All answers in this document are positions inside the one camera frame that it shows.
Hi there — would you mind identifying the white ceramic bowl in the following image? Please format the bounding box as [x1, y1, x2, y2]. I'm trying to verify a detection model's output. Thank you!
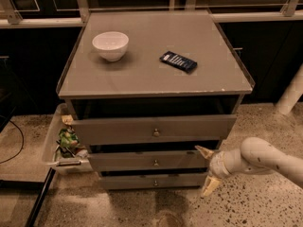
[92, 31, 129, 61]

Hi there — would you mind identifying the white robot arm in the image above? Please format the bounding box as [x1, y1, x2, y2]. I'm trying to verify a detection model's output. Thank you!
[195, 137, 303, 198]

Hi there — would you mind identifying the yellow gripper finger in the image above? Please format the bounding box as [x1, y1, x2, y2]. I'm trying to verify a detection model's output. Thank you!
[201, 176, 222, 198]
[195, 146, 214, 159]

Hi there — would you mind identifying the grey drawer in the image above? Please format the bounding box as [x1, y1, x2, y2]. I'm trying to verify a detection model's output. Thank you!
[72, 114, 236, 145]
[99, 173, 206, 190]
[88, 150, 209, 171]

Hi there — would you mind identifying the black floor cable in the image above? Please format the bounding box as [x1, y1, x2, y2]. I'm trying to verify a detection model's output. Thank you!
[0, 114, 26, 165]

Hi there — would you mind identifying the grey bottom drawer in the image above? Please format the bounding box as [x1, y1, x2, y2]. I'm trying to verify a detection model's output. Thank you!
[99, 173, 206, 190]

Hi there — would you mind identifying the black metal floor bar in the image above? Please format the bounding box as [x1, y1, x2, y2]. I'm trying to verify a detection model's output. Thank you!
[25, 168, 56, 227]

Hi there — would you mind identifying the grey drawer cabinet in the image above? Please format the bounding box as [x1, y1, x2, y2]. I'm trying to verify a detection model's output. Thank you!
[57, 10, 254, 179]

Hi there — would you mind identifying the white metal railing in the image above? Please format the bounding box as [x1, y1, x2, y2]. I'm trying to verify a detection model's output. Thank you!
[0, 0, 303, 28]

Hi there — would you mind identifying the grey top drawer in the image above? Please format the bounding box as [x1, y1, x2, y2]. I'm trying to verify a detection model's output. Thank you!
[72, 114, 236, 145]

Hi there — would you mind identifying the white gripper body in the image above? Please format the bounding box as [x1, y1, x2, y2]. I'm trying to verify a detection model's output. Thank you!
[209, 150, 235, 179]

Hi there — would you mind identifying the dark blue snack packet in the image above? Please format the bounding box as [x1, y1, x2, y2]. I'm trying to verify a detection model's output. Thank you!
[159, 51, 197, 73]

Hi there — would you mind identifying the green snack bag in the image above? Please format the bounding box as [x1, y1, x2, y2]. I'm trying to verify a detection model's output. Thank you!
[59, 128, 80, 148]

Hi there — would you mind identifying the white post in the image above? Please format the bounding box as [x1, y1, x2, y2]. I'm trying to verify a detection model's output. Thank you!
[276, 64, 303, 115]

